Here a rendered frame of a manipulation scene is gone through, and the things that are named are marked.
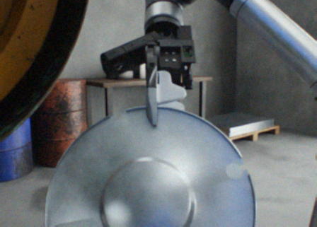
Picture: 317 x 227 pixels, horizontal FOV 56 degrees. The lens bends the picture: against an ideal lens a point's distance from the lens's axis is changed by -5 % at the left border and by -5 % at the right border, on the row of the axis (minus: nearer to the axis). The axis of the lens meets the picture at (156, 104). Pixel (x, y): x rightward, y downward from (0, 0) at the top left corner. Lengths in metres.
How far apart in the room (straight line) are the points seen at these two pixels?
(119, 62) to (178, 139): 0.17
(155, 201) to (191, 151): 0.09
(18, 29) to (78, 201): 0.35
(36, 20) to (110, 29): 3.47
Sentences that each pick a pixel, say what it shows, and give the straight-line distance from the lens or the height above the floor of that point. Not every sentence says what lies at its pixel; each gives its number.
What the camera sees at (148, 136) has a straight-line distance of 0.46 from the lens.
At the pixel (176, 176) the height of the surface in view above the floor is 0.97.
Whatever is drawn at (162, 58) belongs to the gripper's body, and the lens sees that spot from 0.52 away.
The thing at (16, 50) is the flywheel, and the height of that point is 1.15.
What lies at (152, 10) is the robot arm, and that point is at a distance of 0.60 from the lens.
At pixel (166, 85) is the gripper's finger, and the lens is 0.48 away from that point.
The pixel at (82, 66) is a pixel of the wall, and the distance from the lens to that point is 3.92.
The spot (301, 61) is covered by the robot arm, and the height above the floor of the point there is 1.13.
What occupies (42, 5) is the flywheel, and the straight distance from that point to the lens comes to 0.66.
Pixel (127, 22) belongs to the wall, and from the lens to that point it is 4.23.
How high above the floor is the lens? 1.14
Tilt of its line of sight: 9 degrees down
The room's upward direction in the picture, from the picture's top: straight up
